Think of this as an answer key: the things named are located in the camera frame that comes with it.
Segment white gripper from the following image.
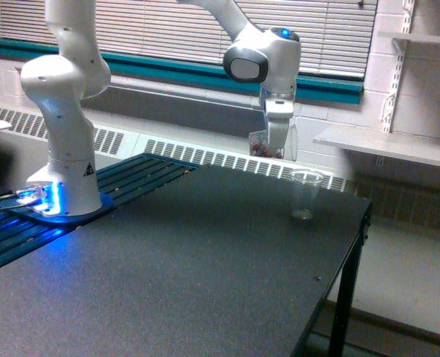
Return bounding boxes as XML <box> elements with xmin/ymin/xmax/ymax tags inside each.
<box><xmin>259</xmin><ymin>87</ymin><xmax>297</xmax><ymax>157</ymax></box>

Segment clear cup with candies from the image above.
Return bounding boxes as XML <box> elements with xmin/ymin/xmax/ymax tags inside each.
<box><xmin>248</xmin><ymin>125</ymin><xmax>298</xmax><ymax>161</ymax></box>

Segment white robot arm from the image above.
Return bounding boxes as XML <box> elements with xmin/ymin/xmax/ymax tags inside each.
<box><xmin>18</xmin><ymin>1</ymin><xmax>301</xmax><ymax>219</ymax></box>

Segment teal window sill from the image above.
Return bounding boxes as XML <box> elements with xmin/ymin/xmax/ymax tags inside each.
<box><xmin>0</xmin><ymin>39</ymin><xmax>363</xmax><ymax>105</ymax></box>

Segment white baseboard radiator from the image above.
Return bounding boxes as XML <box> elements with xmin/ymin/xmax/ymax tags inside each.
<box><xmin>0</xmin><ymin>103</ymin><xmax>358</xmax><ymax>193</ymax></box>

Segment empty clear plastic cup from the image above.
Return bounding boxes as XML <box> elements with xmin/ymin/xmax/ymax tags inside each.
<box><xmin>290</xmin><ymin>169</ymin><xmax>324</xmax><ymax>220</ymax></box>

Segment white window blinds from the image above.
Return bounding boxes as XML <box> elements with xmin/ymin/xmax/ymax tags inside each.
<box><xmin>0</xmin><ymin>0</ymin><xmax>378</xmax><ymax>79</ymax></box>

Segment black table leg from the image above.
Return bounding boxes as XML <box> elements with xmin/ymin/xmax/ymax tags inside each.
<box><xmin>328</xmin><ymin>207</ymin><xmax>372</xmax><ymax>356</ymax></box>

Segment lower white wall shelf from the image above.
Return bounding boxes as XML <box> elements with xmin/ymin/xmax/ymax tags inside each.
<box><xmin>313</xmin><ymin>126</ymin><xmax>440</xmax><ymax>167</ymax></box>

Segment white wall shelf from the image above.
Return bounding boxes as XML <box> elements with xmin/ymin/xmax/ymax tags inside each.
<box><xmin>313</xmin><ymin>126</ymin><xmax>440</xmax><ymax>167</ymax></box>
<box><xmin>378</xmin><ymin>31</ymin><xmax>440</xmax><ymax>45</ymax></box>

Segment upper white wall shelf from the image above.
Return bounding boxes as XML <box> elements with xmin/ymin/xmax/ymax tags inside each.
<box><xmin>378</xmin><ymin>31</ymin><xmax>440</xmax><ymax>45</ymax></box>

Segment white shelf bracket rail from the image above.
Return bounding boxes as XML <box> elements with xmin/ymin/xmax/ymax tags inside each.
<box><xmin>379</xmin><ymin>0</ymin><xmax>415</xmax><ymax>133</ymax></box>

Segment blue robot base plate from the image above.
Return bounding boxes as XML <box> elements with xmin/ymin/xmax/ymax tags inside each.
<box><xmin>0</xmin><ymin>193</ymin><xmax>114</xmax><ymax>226</ymax></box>

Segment blue slatted rail panel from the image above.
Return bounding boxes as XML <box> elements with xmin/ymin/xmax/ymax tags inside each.
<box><xmin>0</xmin><ymin>154</ymin><xmax>199</xmax><ymax>268</ymax></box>

